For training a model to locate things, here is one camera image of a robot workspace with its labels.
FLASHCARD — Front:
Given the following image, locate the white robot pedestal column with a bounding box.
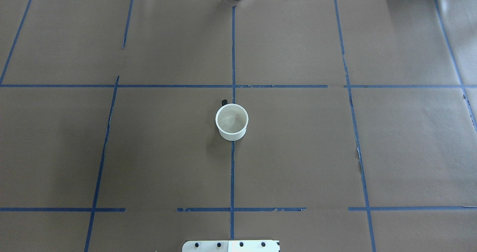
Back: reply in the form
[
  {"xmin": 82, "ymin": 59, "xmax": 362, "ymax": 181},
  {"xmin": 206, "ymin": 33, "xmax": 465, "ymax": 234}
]
[{"xmin": 182, "ymin": 240, "xmax": 281, "ymax": 252}]

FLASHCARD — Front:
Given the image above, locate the brown paper table cover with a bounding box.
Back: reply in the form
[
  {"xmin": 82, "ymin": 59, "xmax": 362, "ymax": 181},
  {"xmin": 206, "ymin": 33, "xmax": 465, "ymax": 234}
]
[{"xmin": 1, "ymin": 0, "xmax": 476, "ymax": 252}]

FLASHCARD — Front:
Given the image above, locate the white mug with smiley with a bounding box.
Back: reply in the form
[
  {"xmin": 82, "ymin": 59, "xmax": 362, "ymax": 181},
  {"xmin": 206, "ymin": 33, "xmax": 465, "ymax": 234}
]
[{"xmin": 215, "ymin": 99, "xmax": 249, "ymax": 141}]

